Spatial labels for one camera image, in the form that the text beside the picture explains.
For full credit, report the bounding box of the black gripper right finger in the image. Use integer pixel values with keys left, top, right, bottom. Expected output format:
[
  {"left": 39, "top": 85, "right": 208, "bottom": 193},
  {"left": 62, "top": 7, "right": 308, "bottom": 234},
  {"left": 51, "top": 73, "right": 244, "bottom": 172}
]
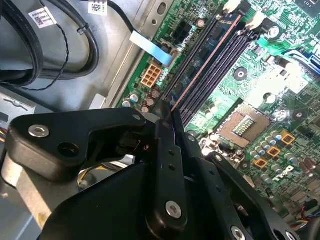
[{"left": 171, "top": 110, "right": 299, "bottom": 240}]

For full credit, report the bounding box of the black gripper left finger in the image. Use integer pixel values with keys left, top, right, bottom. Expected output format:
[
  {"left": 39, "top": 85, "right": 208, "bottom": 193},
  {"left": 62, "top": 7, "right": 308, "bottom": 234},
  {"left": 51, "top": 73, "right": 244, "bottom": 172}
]
[{"left": 4, "top": 99, "right": 189, "bottom": 234}]

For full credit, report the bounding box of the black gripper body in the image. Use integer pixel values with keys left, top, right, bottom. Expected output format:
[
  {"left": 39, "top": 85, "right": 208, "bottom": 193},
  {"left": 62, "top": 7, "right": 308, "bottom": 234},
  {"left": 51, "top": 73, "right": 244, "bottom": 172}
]
[{"left": 41, "top": 161, "right": 251, "bottom": 240}]

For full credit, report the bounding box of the dark RAM stick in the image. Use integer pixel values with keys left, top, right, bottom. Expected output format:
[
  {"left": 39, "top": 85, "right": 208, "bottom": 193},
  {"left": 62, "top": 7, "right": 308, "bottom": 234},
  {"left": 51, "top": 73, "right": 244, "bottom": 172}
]
[{"left": 171, "top": 13, "right": 243, "bottom": 111}]

